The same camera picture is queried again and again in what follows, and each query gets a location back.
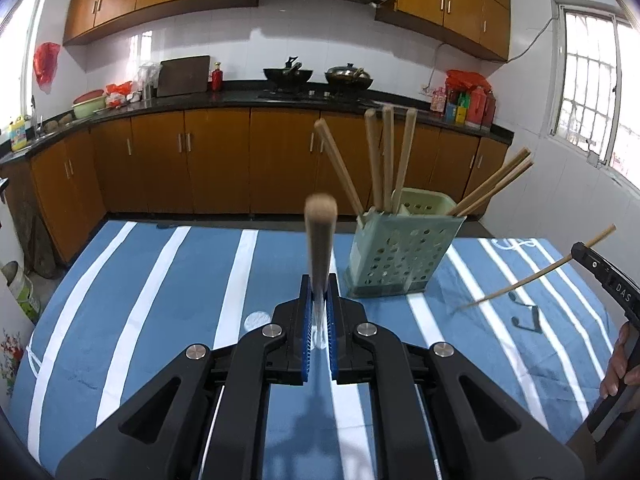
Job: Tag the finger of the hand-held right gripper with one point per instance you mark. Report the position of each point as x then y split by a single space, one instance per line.
590 260

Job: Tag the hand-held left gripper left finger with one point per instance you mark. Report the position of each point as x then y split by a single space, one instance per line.
306 340

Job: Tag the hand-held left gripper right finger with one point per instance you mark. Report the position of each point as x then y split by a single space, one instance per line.
334 340

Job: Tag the wooden chopstick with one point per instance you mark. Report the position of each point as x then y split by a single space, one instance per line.
320 240
495 176
405 160
337 165
388 160
525 280
500 187
374 160

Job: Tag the green perforated utensil holder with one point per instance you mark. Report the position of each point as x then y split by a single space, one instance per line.
400 260

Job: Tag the person's right hand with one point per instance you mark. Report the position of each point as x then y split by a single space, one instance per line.
620 365

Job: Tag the blue striped tablecloth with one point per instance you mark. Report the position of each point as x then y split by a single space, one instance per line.
165 310

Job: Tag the barred window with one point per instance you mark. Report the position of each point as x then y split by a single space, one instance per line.
595 85

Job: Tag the red canister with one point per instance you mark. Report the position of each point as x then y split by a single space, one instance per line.
481 107

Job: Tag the green and yellow boxes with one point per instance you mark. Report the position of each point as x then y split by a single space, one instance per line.
457 110

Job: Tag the wooden base cabinets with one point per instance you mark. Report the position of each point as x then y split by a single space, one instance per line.
215 160

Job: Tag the pink bottle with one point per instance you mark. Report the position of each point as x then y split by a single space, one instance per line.
438 101

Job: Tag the gas stove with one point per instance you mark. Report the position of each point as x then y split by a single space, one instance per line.
310 94

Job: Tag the black kitchen countertop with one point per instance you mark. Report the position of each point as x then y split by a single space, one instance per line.
225 102

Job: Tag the black wok with lid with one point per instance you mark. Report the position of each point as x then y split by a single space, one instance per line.
349 76

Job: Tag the red bottle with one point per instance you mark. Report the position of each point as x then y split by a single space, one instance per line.
217 79

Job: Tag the white bucket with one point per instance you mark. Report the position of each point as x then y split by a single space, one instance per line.
20 292

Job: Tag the dark cutting board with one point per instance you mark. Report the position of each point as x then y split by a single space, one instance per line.
182 76

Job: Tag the white flower print appliance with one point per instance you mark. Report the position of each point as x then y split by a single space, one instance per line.
10 360

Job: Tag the clear plastic containers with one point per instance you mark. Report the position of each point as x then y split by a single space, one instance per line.
148 80

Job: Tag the red and white bags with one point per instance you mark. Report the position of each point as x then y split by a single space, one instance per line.
119 94

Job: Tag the green basin with red lid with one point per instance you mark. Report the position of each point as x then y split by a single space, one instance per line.
90 105

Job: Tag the metal faucet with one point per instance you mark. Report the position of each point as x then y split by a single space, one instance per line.
36 120

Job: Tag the yellow detergent bottle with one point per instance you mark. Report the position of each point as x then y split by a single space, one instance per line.
19 135

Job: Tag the red hanging plastic bag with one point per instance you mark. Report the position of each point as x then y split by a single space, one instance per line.
46 62

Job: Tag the bright side window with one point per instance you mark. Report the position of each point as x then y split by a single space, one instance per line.
20 60

